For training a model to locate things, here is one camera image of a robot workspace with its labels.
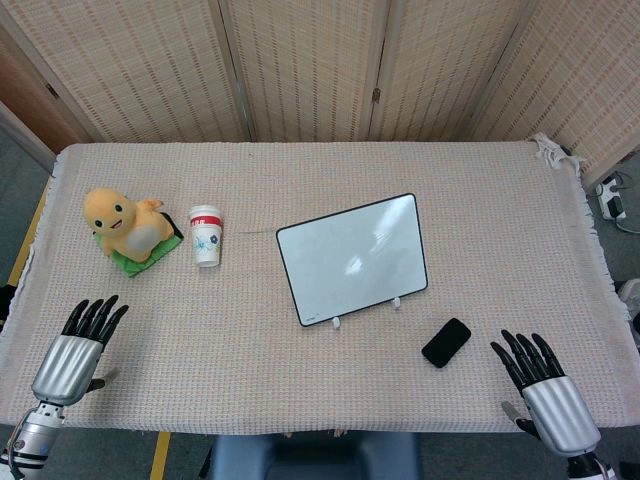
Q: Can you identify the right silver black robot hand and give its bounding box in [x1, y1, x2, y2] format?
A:
[489, 329, 602, 457]

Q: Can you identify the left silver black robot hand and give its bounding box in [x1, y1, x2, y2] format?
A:
[30, 294, 130, 405]

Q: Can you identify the black-framed whiteboard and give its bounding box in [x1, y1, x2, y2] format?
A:
[275, 192, 429, 329]

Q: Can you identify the green cloth pad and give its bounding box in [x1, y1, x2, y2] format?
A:
[96, 230, 185, 278]

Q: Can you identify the yellow plush toy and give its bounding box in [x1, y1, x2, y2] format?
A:
[82, 187, 171, 262]

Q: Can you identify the black flat object under plush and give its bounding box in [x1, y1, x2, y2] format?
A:
[158, 212, 184, 238]

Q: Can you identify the white paper cup red band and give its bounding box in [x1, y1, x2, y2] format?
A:
[188, 204, 223, 268]

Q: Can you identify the white power strip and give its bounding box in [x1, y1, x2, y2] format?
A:
[597, 174, 628, 221]

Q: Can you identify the beige woven tablecloth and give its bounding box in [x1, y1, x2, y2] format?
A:
[0, 132, 632, 435]

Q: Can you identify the bamboo folding screen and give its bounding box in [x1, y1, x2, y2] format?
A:
[0, 0, 640, 189]

